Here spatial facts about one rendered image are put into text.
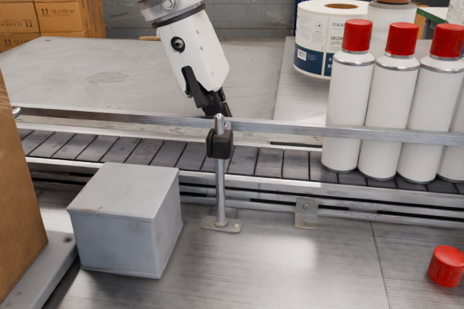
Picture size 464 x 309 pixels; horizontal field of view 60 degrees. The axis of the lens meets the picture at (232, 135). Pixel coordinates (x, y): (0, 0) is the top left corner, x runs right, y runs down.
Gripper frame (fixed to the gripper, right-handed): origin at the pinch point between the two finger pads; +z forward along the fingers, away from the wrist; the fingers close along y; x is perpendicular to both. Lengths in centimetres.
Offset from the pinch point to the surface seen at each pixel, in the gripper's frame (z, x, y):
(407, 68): -1.2, -25.0, -3.0
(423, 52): 20, -39, 60
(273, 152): 8.6, -5.0, 2.6
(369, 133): 5.4, -19.1, -4.4
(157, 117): -4.2, 6.8, -4.4
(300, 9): -3.8, -12.5, 44.3
